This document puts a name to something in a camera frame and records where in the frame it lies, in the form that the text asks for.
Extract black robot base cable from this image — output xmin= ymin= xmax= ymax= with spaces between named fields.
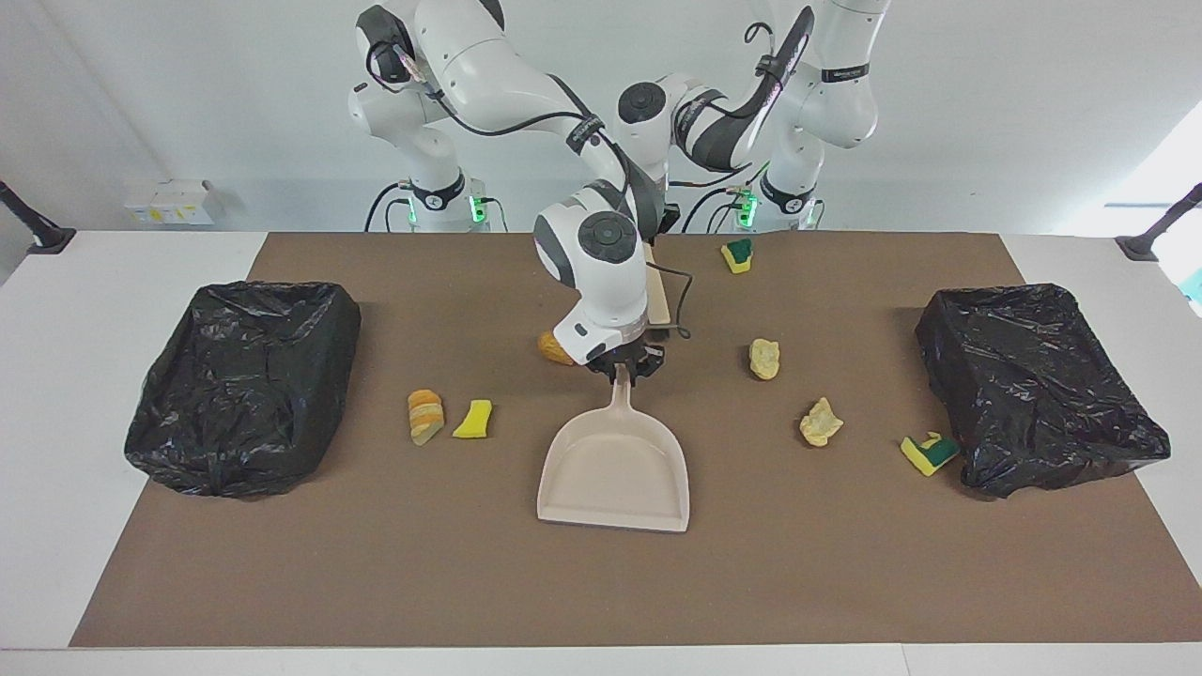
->
xmin=364 ymin=181 xmax=414 ymax=232
xmin=681 ymin=183 xmax=752 ymax=234

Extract notched green yellow sponge piece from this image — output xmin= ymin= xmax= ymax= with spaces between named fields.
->
xmin=900 ymin=431 xmax=962 ymax=478

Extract orange striped sponge piece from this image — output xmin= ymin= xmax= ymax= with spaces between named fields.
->
xmin=407 ymin=389 xmax=445 ymax=447

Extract beige plastic dustpan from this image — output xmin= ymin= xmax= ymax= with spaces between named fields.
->
xmin=536 ymin=364 xmax=691 ymax=534

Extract brown table mat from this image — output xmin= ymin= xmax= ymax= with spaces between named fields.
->
xmin=70 ymin=232 xmax=1202 ymax=649

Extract white cardboard boxes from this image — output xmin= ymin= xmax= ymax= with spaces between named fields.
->
xmin=124 ymin=178 xmax=226 ymax=226

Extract beige brush with black bristles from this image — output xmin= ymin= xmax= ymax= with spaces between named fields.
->
xmin=646 ymin=242 xmax=671 ymax=331

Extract bin with black trash bag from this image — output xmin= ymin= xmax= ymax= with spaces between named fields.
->
xmin=916 ymin=283 xmax=1172 ymax=499
xmin=124 ymin=280 xmax=362 ymax=499

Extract black camera stand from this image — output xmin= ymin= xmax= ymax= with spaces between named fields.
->
xmin=0 ymin=180 xmax=76 ymax=255
xmin=1116 ymin=183 xmax=1202 ymax=262

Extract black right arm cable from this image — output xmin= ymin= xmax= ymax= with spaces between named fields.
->
xmin=368 ymin=38 xmax=694 ymax=341

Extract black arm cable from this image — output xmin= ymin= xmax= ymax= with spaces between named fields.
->
xmin=368 ymin=38 xmax=694 ymax=341
xmin=671 ymin=8 xmax=816 ymax=175

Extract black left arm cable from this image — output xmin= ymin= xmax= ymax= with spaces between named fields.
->
xmin=671 ymin=8 xmax=816 ymax=175

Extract plain yellow sponge piece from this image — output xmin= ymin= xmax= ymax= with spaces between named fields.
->
xmin=452 ymin=399 xmax=494 ymax=440

